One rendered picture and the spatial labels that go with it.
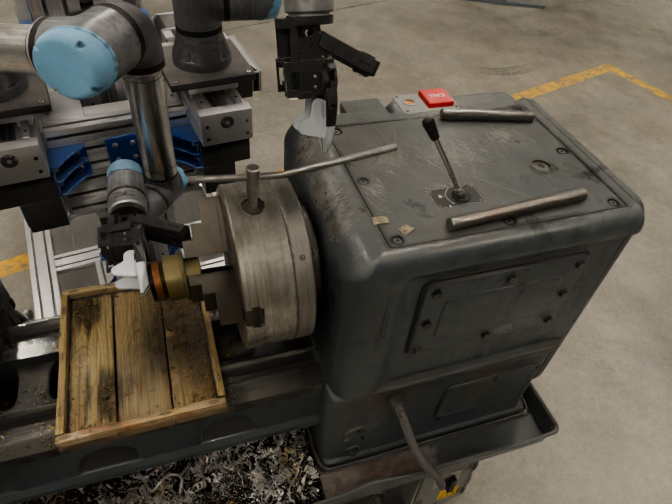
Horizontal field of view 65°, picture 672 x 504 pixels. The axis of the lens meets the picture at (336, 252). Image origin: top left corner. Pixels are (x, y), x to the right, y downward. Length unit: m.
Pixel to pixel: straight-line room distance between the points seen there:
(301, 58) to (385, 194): 0.26
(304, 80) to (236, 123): 0.59
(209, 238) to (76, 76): 0.34
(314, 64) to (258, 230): 0.28
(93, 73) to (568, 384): 2.04
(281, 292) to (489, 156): 0.49
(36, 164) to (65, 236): 1.14
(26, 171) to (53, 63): 0.43
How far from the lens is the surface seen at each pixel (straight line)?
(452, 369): 1.19
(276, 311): 0.91
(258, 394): 1.11
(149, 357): 1.16
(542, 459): 2.19
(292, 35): 0.86
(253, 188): 0.87
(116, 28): 1.04
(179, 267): 0.99
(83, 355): 1.21
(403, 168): 1.00
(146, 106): 1.19
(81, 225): 2.53
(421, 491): 1.65
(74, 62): 1.00
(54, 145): 1.51
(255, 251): 0.88
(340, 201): 0.91
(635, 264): 3.08
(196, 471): 1.40
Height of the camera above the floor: 1.83
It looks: 45 degrees down
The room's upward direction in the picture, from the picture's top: 6 degrees clockwise
